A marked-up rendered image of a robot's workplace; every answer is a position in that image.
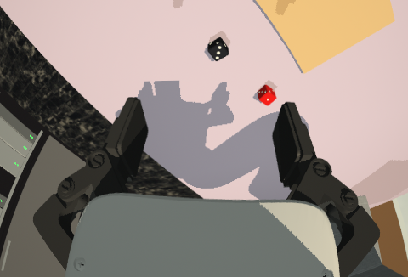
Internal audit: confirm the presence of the red die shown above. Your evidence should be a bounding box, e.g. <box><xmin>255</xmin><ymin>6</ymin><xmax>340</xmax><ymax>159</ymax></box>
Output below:
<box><xmin>258</xmin><ymin>85</ymin><xmax>276</xmax><ymax>105</ymax></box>

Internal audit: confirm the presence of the orange mat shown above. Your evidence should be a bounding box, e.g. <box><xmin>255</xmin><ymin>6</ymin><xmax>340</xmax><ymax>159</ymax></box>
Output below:
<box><xmin>256</xmin><ymin>0</ymin><xmax>395</xmax><ymax>74</ymax></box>

